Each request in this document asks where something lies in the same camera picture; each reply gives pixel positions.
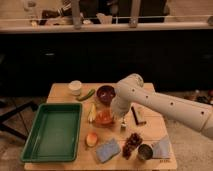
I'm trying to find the orange bowl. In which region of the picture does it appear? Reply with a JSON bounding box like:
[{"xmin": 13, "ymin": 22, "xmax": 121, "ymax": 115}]
[{"xmin": 95, "ymin": 108, "xmax": 114, "ymax": 125}]

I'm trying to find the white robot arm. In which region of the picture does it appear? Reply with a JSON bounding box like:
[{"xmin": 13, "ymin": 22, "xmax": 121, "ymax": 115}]
[{"xmin": 110, "ymin": 74, "xmax": 213, "ymax": 140}]

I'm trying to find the green plastic tray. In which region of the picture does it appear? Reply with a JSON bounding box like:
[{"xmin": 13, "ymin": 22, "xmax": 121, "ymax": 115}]
[{"xmin": 21, "ymin": 103, "xmax": 82, "ymax": 163}]

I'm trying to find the dark brown bowl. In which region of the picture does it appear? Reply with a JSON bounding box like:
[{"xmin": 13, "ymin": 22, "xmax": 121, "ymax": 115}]
[{"xmin": 96, "ymin": 85, "xmax": 115, "ymax": 106}]

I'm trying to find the green cucumber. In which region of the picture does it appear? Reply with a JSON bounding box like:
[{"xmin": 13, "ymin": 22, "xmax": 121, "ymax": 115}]
[{"xmin": 76, "ymin": 89, "xmax": 95, "ymax": 101}]

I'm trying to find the yellow corn cob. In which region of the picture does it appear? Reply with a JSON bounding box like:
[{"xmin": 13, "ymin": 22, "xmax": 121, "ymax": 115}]
[{"xmin": 88, "ymin": 103, "xmax": 97, "ymax": 123}]

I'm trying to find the white paper cup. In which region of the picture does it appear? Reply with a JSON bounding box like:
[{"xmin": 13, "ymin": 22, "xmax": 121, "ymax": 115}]
[{"xmin": 68, "ymin": 80, "xmax": 82, "ymax": 96}]

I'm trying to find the metal fork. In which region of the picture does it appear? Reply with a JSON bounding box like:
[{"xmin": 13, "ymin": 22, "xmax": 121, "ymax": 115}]
[{"xmin": 121, "ymin": 117, "xmax": 127, "ymax": 130}]

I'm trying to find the brown chocolate bar block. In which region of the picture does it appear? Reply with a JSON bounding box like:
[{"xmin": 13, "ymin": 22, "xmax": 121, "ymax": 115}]
[{"xmin": 131, "ymin": 106, "xmax": 146, "ymax": 125}]

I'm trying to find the peach fruit toy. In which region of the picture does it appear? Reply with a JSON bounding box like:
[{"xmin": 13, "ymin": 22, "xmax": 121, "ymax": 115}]
[{"xmin": 86, "ymin": 132, "xmax": 98, "ymax": 147}]

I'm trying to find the dark grape bunch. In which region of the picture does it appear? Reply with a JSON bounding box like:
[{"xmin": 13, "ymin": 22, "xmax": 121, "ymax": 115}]
[{"xmin": 122, "ymin": 133, "xmax": 143, "ymax": 159}]

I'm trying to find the blue sponge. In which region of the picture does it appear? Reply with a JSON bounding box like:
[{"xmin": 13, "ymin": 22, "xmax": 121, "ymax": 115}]
[{"xmin": 96, "ymin": 139, "xmax": 121, "ymax": 163}]

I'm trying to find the metal cup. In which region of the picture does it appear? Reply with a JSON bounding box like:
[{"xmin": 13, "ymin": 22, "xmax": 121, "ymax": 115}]
[{"xmin": 137, "ymin": 144, "xmax": 153, "ymax": 161}]

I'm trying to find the black chair base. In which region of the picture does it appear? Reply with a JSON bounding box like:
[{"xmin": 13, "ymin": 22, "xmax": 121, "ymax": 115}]
[{"xmin": 0, "ymin": 100, "xmax": 39, "ymax": 141}]

